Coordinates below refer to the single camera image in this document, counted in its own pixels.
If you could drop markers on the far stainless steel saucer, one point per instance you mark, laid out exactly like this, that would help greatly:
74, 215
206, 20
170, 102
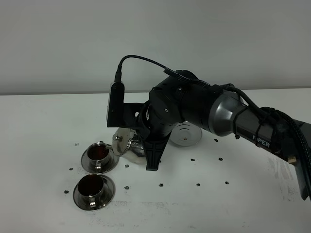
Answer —
112, 162

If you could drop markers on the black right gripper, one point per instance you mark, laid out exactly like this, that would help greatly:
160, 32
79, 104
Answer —
157, 122

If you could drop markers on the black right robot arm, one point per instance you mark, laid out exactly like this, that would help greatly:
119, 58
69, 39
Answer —
223, 110

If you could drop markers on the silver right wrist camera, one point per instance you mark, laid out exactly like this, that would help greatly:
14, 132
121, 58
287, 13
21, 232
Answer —
120, 114

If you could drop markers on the stainless steel teacup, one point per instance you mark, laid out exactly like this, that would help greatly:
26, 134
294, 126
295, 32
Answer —
97, 157
90, 188

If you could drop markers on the near stainless steel teacup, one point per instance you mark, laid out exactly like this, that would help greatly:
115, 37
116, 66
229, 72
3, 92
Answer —
90, 188

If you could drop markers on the stainless steel teapot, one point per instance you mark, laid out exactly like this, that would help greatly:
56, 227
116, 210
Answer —
125, 142

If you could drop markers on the near stainless steel saucer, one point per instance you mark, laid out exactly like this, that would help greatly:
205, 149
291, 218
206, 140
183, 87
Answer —
105, 198

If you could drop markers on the stainless steel saucer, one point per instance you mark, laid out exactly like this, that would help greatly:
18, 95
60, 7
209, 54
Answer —
105, 198
112, 162

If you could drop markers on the far stainless steel teacup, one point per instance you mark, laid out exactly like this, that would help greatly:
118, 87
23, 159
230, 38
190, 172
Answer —
97, 157

